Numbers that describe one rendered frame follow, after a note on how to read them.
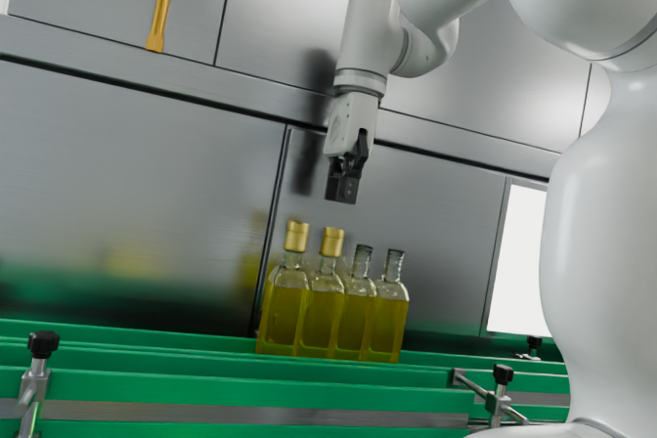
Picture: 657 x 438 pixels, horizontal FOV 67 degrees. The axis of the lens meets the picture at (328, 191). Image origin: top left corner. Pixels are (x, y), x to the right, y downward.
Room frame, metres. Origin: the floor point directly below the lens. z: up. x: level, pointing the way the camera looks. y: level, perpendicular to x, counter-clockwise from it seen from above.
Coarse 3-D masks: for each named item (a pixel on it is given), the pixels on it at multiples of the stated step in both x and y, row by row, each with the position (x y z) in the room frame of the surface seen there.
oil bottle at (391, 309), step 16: (384, 288) 0.80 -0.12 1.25; (400, 288) 0.81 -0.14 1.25; (384, 304) 0.80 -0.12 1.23; (400, 304) 0.81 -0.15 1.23; (384, 320) 0.80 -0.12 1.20; (400, 320) 0.81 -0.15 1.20; (384, 336) 0.80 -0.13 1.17; (400, 336) 0.81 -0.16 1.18; (368, 352) 0.80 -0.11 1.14; (384, 352) 0.80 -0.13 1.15
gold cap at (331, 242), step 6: (324, 228) 0.79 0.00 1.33; (330, 228) 0.78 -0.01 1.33; (336, 228) 0.80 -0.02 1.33; (324, 234) 0.78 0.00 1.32; (330, 234) 0.78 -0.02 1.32; (336, 234) 0.78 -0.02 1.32; (342, 234) 0.78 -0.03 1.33; (324, 240) 0.78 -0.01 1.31; (330, 240) 0.78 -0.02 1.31; (336, 240) 0.78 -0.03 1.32; (342, 240) 0.79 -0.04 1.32; (324, 246) 0.78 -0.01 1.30; (330, 246) 0.78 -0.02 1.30; (336, 246) 0.78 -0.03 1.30; (324, 252) 0.78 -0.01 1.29; (330, 252) 0.77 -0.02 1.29; (336, 252) 0.78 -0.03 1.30
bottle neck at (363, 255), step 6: (360, 246) 0.80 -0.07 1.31; (366, 246) 0.80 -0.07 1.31; (354, 252) 0.81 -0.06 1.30; (360, 252) 0.80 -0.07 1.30; (366, 252) 0.80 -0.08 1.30; (354, 258) 0.81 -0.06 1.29; (360, 258) 0.80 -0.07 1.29; (366, 258) 0.80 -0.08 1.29; (354, 264) 0.81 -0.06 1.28; (360, 264) 0.80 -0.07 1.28; (366, 264) 0.80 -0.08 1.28; (354, 270) 0.80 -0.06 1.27; (360, 270) 0.80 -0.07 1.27; (366, 270) 0.80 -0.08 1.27; (366, 276) 0.80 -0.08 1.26
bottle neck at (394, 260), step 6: (390, 252) 0.82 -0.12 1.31; (396, 252) 0.82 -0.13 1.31; (402, 252) 0.82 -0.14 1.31; (390, 258) 0.82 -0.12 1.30; (396, 258) 0.82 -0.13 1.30; (402, 258) 0.82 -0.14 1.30; (384, 264) 0.83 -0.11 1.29; (390, 264) 0.82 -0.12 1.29; (396, 264) 0.82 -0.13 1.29; (402, 264) 0.83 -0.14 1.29; (384, 270) 0.83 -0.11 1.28; (390, 270) 0.82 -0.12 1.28; (396, 270) 0.82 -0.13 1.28; (384, 276) 0.82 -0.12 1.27; (390, 276) 0.82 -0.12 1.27; (396, 276) 0.82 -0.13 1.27
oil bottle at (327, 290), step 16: (320, 272) 0.78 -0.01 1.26; (320, 288) 0.76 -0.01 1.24; (336, 288) 0.77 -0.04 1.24; (320, 304) 0.76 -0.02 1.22; (336, 304) 0.77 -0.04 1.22; (304, 320) 0.77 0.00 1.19; (320, 320) 0.76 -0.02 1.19; (336, 320) 0.77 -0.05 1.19; (304, 336) 0.76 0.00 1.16; (320, 336) 0.77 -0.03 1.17; (336, 336) 0.78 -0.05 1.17; (304, 352) 0.76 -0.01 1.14; (320, 352) 0.77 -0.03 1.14
